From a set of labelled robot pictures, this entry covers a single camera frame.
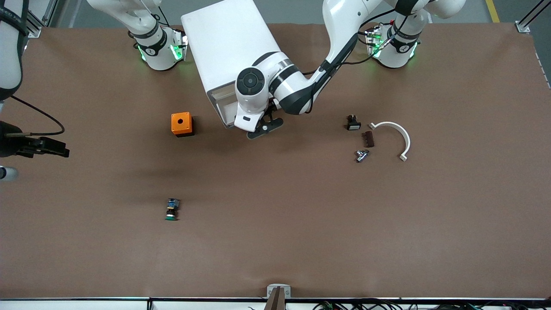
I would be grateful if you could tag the green mushroom push button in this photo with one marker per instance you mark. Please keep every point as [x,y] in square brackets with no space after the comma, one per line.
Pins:
[172,206]

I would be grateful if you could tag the white Franka left arm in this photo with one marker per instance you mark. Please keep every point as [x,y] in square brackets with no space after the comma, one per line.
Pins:
[340,38]

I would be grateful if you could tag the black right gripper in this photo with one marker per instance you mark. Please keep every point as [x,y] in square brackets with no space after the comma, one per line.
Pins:
[9,144]

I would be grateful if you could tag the orange button box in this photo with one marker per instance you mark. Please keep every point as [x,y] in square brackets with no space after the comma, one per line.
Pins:
[175,125]

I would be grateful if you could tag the aluminium frame post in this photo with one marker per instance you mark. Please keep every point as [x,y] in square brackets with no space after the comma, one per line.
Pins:
[34,31]
[522,26]

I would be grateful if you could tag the metal table edge bracket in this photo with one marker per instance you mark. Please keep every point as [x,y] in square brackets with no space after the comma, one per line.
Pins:
[270,292]

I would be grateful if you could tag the brown terminal block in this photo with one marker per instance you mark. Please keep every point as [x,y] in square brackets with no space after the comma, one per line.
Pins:
[368,139]

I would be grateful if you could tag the silver metal fitting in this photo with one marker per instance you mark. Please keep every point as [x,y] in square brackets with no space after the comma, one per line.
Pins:
[361,156]

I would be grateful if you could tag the white Franka right arm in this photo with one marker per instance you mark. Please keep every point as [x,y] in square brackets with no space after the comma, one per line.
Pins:
[150,47]

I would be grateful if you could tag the white curved plastic arc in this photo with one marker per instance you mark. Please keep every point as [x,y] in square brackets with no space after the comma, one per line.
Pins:
[407,142]

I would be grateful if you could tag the small black switch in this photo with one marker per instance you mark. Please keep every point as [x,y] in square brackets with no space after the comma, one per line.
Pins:
[354,125]

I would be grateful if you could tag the brown bar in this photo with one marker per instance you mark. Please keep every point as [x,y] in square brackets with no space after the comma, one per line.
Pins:
[275,301]

